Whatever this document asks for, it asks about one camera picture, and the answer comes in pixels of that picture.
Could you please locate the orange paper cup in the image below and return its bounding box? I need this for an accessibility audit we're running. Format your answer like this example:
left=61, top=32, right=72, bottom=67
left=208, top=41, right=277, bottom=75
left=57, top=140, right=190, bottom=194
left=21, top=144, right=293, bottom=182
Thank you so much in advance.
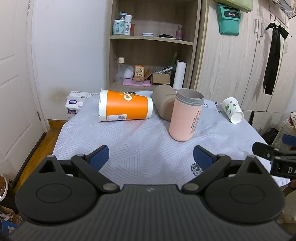
left=98, top=89, right=153, bottom=121

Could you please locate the teal wall pouch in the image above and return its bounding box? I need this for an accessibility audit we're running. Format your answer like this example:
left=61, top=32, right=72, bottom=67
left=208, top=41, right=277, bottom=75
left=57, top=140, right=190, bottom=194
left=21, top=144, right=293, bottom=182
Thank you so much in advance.
left=217, top=4, right=241, bottom=36

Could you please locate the white paper towel roll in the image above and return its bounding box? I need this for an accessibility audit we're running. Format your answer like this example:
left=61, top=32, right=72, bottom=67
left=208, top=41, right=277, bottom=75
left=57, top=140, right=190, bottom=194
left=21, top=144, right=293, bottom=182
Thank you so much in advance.
left=173, top=61, right=187, bottom=90

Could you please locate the wire hanging basket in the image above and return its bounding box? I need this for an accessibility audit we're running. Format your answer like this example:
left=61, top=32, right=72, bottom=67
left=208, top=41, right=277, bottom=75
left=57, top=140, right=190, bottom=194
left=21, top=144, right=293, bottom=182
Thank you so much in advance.
left=268, top=0, right=296, bottom=19

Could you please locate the black ribbon bow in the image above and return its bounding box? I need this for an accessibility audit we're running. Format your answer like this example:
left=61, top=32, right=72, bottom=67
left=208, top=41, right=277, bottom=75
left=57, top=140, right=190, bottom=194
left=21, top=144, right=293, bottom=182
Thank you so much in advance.
left=263, top=23, right=288, bottom=95

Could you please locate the white door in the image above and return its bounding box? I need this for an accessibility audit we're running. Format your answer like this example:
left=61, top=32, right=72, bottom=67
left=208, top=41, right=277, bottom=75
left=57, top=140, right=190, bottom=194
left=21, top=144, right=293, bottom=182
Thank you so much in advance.
left=1, top=1, right=44, bottom=180

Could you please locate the pink small bottle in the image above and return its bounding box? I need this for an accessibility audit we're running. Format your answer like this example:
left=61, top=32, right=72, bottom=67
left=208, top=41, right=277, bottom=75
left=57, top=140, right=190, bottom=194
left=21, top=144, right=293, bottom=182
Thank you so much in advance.
left=176, top=25, right=183, bottom=40

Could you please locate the white floral paper cup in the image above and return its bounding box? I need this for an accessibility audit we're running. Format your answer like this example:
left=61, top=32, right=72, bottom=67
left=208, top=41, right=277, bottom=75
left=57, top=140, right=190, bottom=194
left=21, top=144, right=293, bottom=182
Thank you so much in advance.
left=222, top=97, right=244, bottom=124

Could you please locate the pink flat box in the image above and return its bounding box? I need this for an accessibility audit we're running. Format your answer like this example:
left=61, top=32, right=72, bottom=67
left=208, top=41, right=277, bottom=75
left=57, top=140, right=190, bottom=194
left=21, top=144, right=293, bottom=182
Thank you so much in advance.
left=123, top=78, right=151, bottom=87

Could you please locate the white patterned tablecloth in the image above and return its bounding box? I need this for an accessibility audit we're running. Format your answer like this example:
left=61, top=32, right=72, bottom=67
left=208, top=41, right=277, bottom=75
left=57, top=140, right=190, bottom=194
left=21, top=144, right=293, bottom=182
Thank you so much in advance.
left=52, top=90, right=291, bottom=188

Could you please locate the light green box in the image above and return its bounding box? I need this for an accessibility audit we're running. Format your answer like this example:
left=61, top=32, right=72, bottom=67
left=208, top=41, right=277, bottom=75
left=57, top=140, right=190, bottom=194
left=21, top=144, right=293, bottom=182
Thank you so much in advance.
left=214, top=0, right=253, bottom=13

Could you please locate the clear bottle beige cap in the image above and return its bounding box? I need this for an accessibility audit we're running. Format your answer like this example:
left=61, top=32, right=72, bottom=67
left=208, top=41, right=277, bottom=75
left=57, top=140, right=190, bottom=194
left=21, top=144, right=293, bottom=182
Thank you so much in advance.
left=114, top=57, right=125, bottom=82

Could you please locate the small cardboard box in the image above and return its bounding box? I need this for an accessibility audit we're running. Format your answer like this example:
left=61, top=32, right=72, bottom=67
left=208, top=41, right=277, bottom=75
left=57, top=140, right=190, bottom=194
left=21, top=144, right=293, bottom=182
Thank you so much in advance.
left=144, top=69, right=170, bottom=84

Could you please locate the floral orange box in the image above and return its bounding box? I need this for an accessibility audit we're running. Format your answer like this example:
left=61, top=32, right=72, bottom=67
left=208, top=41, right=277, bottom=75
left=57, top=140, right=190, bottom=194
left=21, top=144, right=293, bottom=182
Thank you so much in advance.
left=133, top=65, right=145, bottom=82

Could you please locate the teal white jar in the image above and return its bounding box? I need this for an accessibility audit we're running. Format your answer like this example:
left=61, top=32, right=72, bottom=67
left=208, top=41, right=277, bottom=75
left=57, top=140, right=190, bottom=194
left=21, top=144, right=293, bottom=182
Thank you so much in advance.
left=112, top=19, right=125, bottom=36

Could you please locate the pink tumbler cup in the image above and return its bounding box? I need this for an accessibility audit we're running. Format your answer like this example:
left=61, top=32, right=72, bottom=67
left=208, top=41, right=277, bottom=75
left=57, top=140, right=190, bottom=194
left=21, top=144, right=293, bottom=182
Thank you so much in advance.
left=169, top=88, right=204, bottom=142

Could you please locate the wooden wardrobe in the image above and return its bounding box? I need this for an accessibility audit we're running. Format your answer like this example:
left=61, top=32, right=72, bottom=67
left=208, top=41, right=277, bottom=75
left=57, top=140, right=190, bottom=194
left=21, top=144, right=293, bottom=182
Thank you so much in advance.
left=191, top=1, right=295, bottom=134

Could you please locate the white tube bottle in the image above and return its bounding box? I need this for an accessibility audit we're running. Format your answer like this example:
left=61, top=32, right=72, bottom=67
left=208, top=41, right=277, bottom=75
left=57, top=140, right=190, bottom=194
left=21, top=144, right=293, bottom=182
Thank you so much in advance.
left=123, top=15, right=132, bottom=36

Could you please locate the taupe tumbler cup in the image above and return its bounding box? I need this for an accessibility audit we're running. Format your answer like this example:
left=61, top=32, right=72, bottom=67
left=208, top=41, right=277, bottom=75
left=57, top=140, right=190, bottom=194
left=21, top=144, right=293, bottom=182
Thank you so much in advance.
left=152, top=84, right=176, bottom=121

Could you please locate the tissue pack stack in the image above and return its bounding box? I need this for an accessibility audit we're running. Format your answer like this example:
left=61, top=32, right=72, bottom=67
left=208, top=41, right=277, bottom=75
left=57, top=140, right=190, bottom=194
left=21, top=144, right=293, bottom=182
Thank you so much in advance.
left=65, top=91, right=99, bottom=114

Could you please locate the wooden shelf unit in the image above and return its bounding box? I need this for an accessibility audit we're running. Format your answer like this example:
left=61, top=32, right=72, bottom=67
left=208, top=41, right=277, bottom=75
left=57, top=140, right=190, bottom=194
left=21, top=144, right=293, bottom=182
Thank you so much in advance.
left=106, top=1, right=202, bottom=91

